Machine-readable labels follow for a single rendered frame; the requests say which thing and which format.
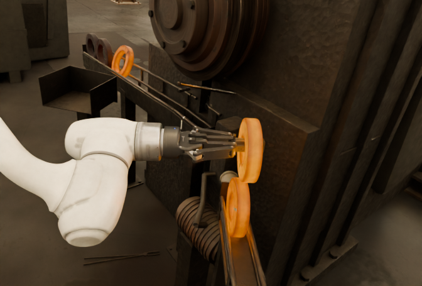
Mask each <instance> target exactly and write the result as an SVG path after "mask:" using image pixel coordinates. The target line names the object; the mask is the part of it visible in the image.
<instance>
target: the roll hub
mask: <svg viewBox="0 0 422 286"><path fill-rule="evenodd" d="M192 1H193V3H194V7H193V9H190V8H188V4H187V3H188V0H149V10H152V11H153V17H152V18H151V17H150V20H151V26H152V28H153V32H154V35H155V37H156V39H157V41H158V43H159V44H160V43H161V41H164V42H165V45H166V46H165V48H163V50H164V51H166V52H167V53H169V54H171V55H182V54H188V53H192V52H193V51H195V50H196V49H197V48H198V46H199V45H200V44H201V42H202V40H203V38H204V35H205V32H206V29H207V23H208V0H192ZM180 40H184V41H185V44H186V45H185V47H184V48H182V47H181V46H180Z"/></svg>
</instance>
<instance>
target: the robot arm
mask: <svg viewBox="0 0 422 286"><path fill-rule="evenodd" d="M65 149H66V151H67V153H68V154H69V155H70V156H71V157H73V158H74V159H76V160H74V159H72V160H70V161H68V162H65V163H61V164H54V163H48V162H44V161H43V160H40V159H38V158H36V157H34V156H33V155H32V154H31V153H29V152H28V151H27V150H26V149H25V148H24V147H23V146H22V145H21V143H20V142H19V141H18V140H17V139H16V137H15V136H14V135H13V133H12V132H11V130H10V129H9V128H8V127H7V126H6V124H5V123H4V121H3V120H2V119H1V117H0V172H1V173H2V174H4V175H5V176H6V177H7V178H8V179H9V180H11V181H12V182H14V183H15V184H17V185H18V186H20V187H22V188H24V189H26V190H28V191H30V192H32V193H34V194H36V195H38V196H39V197H41V198H42V199H43V200H44V201H45V202H46V204H47V206H48V208H49V211H51V212H54V213H55V214H56V215H57V217H58V218H59V220H58V228H59V230H60V233H61V235H62V237H63V239H64V240H66V241H67V242H68V243H69V244H71V245H74V246H79V247H87V246H94V245H97V244H99V243H101V242H102V241H104V240H105V239H106V238H107V237H108V235H109V234H110V233H111V232H112V231H113V229H114V228H115V227H116V224H117V222H118V220H119V217H120V215H121V211H122V208H123V205H124V200H125V197H126V191H127V175H128V171H129V167H130V165H131V163H132V161H140V162H142V161H155V162H158V161H160V160H161V156H163V158H172V159H177V158H179V156H180V155H185V156H191V157H192V158H193V160H192V162H193V163H198V162H201V161H204V160H215V159H221V158H232V157H234V156H235V153H236V152H237V151H238V152H245V141H244V138H236V137H235V134H234V133H233V136H232V133H230V132H225V131H217V130H212V129H205V128H200V127H198V126H194V127H193V130H192V131H184V132H181V131H180V127H178V126H165V127H164V129H163V126H162V124H161V123H144V122H134V121H130V120H127V119H121V118H91V119H83V120H80V121H76V122H74V123H73V124H71V125H70V127H69V129H68V131H67V134H66V137H65Z"/></svg>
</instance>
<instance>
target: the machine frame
mask: <svg viewBox="0 0 422 286"><path fill-rule="evenodd" d="M148 70H149V71H150V72H152V73H154V74H156V75H158V76H159V77H161V78H163V79H165V80H167V81H168V82H171V83H172V84H175V85H177V82H178V81H180V82H184V83H187V84H195V85H201V86H205V87H211V88H216V89H222V90H226V91H233V92H236V95H233V94H223V93H219V92H212V91H206V90H203V89H197V88H193V87H187V86H183V85H177V86H178V87H180V88H182V89H185V88H190V90H189V91H187V92H189V93H191V94H193V95H194V96H196V97H198V99H197V100H195V99H194V98H192V97H191V96H189V98H188V107H187V108H188V109H189V110H191V111H192V112H193V113H195V114H196V115H197V116H199V117H200V118H202V119H203V120H204V121H205V122H207V123H208V124H212V121H213V116H214V112H213V111H211V110H210V109H208V112H206V109H205V103H206V100H207V97H208V95H210V102H209V106H211V107H213V108H214V109H216V110H217V111H218V112H220V113H222V116H219V115H217V121H218V120H221V119H226V118H230V117H233V116H238V117H240V118H241V119H244V118H256V119H258V120H259V122H260V124H261V128H262V138H264V140H265V146H264V152H263V153H262V165H261V171H260V174H259V178H258V180H257V182H255V183H248V186H249V193H250V203H251V207H250V221H251V226H252V230H253V233H254V238H255V241H256V246H257V250H258V253H259V258H260V261H261V266H262V270H263V272H264V276H265V279H266V286H312V285H314V284H315V283H316V282H317V281H319V279H321V278H322V277H323V276H325V275H326V274H327V273H328V272H329V271H330V270H332V269H333V268H334V267H336V266H337V265H338V264H339V263H340V262H341V261H343V260H344V259H345V258H346V257H348V256H349V255H350V254H351V253H353V252H354V251H355V249H356V247H357V245H358V244H359V241H358V240H356V239H355V238H354V237H353V236H351V235H350V234H349V233H350V231H351V229H352V226H353V225H354V223H355V220H356V218H357V216H358V214H359V211H360V209H361V207H362V205H363V203H364V201H365V198H366V196H367V194H368V192H369V189H370V187H371V185H372V183H373V181H374V179H375V177H376V174H377V172H378V170H379V167H380V166H381V163H382V161H383V159H384V157H385V155H386V152H387V150H388V148H389V145H390V144H391V141H392V139H393V137H394V135H395V133H396V130H397V128H398V126H399V124H400V122H401V120H402V118H403V115H404V113H405V111H406V108H407V106H408V104H409V102H410V100H411V98H412V96H413V93H414V91H415V89H416V86H417V85H418V82H419V80H420V78H421V76H422V0H269V18H268V25H267V28H266V32H265V34H264V37H263V39H262V42H261V44H260V46H259V47H258V49H257V50H256V52H255V53H254V54H253V56H252V57H251V58H250V59H248V60H247V61H245V62H244V63H242V65H241V66H240V67H239V68H238V69H237V70H236V71H235V72H233V73H232V74H230V75H228V76H226V77H223V78H219V79H209V80H204V81H197V80H192V79H189V78H188V77H186V76H184V75H183V74H182V73H181V72H180V71H179V70H178V69H177V68H176V67H175V65H174V64H173V62H172V61H171V59H170V57H169V55H168V53H167V52H166V51H164V50H163V49H162V48H161V46H160V44H159V43H158V42H149V56H148ZM184 158H185V156H184V155H180V156H179V158H177V159H172V158H163V156H161V160H160V161H158V162H155V161H146V168H145V169H144V178H145V179H146V185H147V186H148V187H149V188H150V189H151V190H152V192H153V193H154V194H155V196H156V197H157V198H158V199H159V200H160V201H161V203H162V204H163V205H164V206H165V207H166V208H167V210H168V211H169V212H170V213H171V215H172V216H173V217H174V218H175V214H176V211H177V209H178V207H179V205H180V201H181V187H182V179H183V166H184Z"/></svg>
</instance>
